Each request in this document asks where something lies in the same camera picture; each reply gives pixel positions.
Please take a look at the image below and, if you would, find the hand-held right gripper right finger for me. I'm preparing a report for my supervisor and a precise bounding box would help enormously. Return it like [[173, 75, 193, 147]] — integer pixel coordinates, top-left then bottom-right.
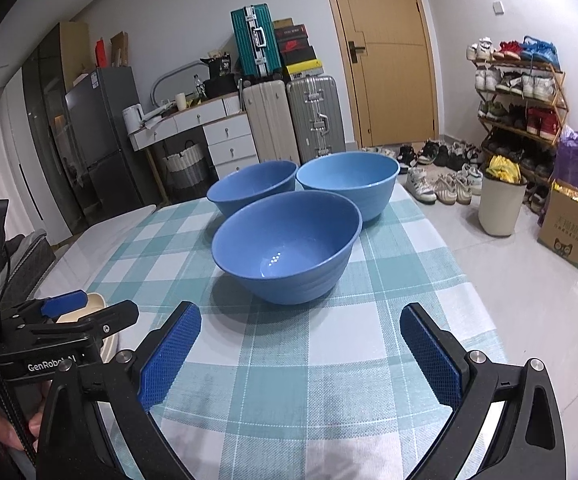
[[399, 302, 567, 480]]

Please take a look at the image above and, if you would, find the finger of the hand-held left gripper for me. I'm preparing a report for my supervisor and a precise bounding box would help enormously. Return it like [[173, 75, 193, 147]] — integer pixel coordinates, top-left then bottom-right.
[[1, 290, 88, 333], [18, 301, 140, 348]]

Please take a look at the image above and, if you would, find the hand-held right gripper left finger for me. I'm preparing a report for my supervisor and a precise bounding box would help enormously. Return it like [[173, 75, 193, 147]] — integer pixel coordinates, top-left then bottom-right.
[[35, 301, 203, 480]]

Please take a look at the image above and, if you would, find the blue bowl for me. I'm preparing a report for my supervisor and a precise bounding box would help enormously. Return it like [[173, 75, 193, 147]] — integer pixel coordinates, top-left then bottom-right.
[[206, 161, 299, 218], [212, 190, 363, 306], [295, 151, 401, 223]]

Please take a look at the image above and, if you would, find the grey cushioned chair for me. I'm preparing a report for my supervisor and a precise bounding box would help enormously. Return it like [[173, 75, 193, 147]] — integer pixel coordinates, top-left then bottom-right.
[[0, 229, 56, 306]]

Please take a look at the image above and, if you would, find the teal checked tablecloth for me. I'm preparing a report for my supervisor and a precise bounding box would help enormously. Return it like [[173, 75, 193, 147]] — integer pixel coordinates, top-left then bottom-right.
[[85, 180, 507, 480]]

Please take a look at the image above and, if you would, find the white trash bin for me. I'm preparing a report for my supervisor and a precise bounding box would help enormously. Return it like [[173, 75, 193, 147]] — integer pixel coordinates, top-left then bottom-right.
[[478, 172, 529, 237]]

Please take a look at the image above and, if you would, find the woven laundry basket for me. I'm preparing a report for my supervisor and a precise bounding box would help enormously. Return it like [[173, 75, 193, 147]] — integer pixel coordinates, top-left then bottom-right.
[[161, 140, 211, 200]]

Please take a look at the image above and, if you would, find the row of floor shoes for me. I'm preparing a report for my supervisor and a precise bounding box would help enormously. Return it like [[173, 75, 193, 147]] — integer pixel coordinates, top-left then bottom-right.
[[361, 139, 485, 206]]

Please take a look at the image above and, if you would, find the dark glass cabinet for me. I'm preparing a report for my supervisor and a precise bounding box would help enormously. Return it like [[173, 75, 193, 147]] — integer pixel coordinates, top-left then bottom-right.
[[21, 21, 92, 221]]

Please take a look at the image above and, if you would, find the cardboard box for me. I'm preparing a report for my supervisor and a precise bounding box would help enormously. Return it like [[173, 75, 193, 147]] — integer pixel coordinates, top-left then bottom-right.
[[538, 180, 578, 271]]

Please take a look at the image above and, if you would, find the white electric kettle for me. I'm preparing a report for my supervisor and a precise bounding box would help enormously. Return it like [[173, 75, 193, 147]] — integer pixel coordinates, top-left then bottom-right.
[[122, 104, 146, 135]]

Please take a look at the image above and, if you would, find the yellow bag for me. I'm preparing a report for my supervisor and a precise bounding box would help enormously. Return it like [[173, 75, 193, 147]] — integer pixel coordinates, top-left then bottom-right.
[[485, 156, 522, 183]]

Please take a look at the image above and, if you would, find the grey fridge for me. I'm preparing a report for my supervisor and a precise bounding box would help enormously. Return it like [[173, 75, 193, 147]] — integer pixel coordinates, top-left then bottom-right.
[[64, 66, 157, 211]]

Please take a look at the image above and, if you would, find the white dresser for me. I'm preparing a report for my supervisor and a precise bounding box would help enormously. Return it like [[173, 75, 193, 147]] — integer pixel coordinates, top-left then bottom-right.
[[129, 95, 261, 181]]

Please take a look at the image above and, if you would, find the purple bag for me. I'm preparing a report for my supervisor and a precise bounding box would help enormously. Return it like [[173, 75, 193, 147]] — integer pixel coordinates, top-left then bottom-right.
[[553, 127, 578, 196]]

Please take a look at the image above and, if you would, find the oval mirror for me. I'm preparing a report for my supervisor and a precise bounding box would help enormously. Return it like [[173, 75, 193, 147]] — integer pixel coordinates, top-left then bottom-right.
[[150, 59, 215, 106]]

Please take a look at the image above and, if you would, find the beige suitcase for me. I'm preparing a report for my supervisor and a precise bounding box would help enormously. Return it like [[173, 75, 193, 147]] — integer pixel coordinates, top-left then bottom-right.
[[241, 79, 301, 166]]

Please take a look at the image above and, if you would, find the black bag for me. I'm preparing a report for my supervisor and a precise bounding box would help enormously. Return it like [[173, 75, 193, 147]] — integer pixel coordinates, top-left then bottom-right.
[[201, 52, 240, 100]]

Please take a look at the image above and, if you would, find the flat cardboard piece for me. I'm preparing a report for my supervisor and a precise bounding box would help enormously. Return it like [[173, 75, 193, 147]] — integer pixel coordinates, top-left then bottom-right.
[[110, 31, 130, 67]]

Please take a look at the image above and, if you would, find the wooden door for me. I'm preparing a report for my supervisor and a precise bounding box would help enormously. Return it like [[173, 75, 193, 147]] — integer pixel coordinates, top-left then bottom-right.
[[318, 0, 440, 151]]

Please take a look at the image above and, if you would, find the silver suitcase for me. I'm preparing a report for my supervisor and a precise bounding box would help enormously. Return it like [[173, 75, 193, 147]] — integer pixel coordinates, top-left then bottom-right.
[[285, 75, 347, 163]]

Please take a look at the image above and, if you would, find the teal suitcase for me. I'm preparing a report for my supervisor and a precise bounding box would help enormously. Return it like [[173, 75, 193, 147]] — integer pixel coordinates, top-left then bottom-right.
[[230, 4, 285, 81]]

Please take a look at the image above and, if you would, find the black yellow shoe box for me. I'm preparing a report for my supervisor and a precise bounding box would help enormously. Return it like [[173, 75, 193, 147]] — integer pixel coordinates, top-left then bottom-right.
[[283, 59, 326, 81]]

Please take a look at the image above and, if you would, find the black red shoe box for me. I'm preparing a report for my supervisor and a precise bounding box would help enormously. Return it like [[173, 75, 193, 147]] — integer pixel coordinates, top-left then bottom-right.
[[275, 24, 310, 53]]

